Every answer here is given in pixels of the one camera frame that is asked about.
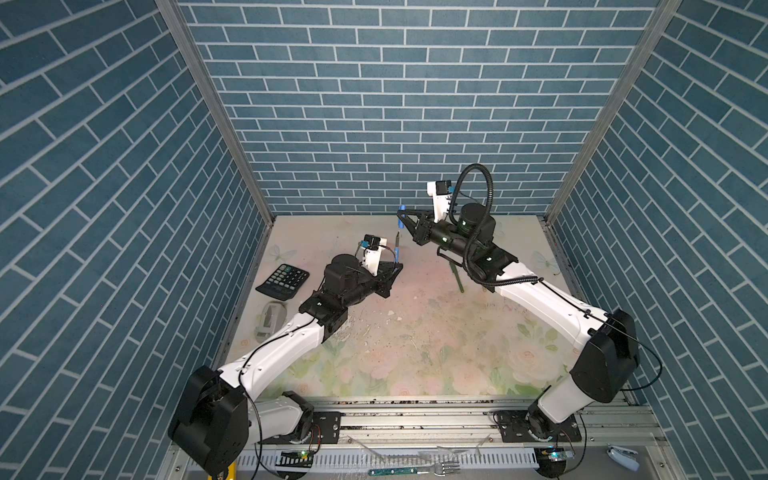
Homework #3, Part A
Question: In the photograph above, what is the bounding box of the black calculator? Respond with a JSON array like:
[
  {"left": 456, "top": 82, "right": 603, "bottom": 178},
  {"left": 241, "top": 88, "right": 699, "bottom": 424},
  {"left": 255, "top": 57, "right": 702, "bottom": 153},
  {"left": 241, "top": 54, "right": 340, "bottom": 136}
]
[{"left": 255, "top": 263, "right": 309, "bottom": 302}]

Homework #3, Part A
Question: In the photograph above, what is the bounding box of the white blue stapler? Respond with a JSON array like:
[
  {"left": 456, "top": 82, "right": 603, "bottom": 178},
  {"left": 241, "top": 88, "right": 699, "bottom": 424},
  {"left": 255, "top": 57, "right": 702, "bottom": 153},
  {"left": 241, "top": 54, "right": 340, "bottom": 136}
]
[{"left": 606, "top": 446, "right": 640, "bottom": 472}]

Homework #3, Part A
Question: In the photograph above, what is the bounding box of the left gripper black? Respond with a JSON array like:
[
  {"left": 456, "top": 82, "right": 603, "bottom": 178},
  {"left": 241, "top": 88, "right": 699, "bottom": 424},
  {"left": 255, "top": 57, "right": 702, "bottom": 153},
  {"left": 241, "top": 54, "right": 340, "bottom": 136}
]
[{"left": 339, "top": 260, "right": 403, "bottom": 311}]

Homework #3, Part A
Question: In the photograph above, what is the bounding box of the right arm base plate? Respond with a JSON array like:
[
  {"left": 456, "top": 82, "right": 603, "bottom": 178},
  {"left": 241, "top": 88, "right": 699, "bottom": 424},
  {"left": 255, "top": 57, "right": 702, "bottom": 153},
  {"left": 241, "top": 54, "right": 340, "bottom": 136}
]
[{"left": 489, "top": 409, "right": 583, "bottom": 443}]

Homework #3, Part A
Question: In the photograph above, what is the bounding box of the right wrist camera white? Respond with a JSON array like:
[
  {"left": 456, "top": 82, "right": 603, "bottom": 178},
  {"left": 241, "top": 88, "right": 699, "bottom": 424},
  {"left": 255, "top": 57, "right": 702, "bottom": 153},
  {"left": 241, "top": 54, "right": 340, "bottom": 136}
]
[{"left": 427, "top": 180, "right": 453, "bottom": 223}]

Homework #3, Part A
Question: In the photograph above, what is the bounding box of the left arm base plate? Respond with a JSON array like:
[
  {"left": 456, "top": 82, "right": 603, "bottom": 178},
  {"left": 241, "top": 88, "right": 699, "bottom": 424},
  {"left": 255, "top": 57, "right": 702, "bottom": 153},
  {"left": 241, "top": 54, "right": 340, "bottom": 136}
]
[{"left": 264, "top": 411, "right": 342, "bottom": 447}]

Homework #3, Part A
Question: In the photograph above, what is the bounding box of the green handled fork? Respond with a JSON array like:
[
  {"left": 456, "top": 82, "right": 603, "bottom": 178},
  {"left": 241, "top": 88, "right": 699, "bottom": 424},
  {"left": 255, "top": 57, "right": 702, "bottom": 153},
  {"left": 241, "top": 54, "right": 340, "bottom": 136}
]
[{"left": 367, "top": 461, "right": 461, "bottom": 477}]

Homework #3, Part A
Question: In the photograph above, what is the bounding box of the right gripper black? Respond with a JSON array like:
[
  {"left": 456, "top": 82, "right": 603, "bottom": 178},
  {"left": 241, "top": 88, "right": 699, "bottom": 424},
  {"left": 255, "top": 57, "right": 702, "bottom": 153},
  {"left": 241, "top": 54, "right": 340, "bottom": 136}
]
[{"left": 399, "top": 208, "right": 476, "bottom": 263}]

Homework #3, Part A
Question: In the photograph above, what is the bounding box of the blue pen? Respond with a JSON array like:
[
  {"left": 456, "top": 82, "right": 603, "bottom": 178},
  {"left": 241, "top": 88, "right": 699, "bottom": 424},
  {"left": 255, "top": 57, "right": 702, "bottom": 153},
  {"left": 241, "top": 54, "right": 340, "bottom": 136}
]
[{"left": 394, "top": 232, "right": 400, "bottom": 263}]

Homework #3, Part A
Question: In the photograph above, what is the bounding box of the green pen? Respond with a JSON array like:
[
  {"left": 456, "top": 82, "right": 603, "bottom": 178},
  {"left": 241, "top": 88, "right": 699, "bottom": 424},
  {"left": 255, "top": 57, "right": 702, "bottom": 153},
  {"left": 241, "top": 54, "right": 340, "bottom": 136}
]
[{"left": 450, "top": 263, "right": 465, "bottom": 294}]

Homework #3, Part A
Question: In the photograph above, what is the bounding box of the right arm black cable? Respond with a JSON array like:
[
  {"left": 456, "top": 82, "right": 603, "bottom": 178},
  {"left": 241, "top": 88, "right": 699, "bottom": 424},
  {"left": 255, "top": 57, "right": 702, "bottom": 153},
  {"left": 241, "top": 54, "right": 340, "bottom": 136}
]
[{"left": 449, "top": 163, "right": 544, "bottom": 288}]

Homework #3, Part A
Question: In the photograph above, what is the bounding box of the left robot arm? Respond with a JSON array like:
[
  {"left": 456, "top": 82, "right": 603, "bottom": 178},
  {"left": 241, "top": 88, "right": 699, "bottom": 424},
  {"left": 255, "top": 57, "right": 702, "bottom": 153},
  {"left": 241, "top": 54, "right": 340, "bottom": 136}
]
[{"left": 168, "top": 254, "right": 403, "bottom": 478}]

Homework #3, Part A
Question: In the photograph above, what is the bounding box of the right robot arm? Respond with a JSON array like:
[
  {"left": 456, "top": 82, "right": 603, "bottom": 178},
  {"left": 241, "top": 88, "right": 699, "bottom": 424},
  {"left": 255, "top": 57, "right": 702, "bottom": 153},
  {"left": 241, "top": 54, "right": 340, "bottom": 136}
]
[{"left": 397, "top": 203, "right": 640, "bottom": 441}]

